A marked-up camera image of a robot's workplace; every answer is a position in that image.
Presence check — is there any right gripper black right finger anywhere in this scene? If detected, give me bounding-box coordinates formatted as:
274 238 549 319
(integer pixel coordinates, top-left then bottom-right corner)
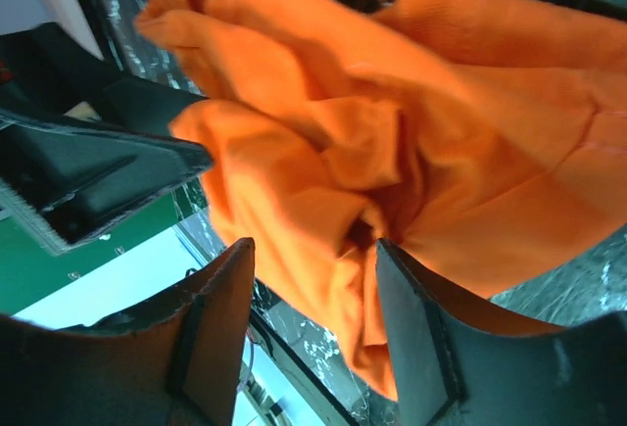
376 239 626 425

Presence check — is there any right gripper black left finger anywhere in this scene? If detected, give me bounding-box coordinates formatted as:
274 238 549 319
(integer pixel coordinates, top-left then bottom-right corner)
1 238 255 425

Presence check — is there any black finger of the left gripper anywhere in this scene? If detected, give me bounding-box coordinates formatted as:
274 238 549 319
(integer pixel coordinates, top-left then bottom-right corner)
1 23 203 135
1 107 213 255

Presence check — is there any orange t shirt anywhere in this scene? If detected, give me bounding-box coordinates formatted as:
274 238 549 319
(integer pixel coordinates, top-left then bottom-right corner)
135 0 626 399

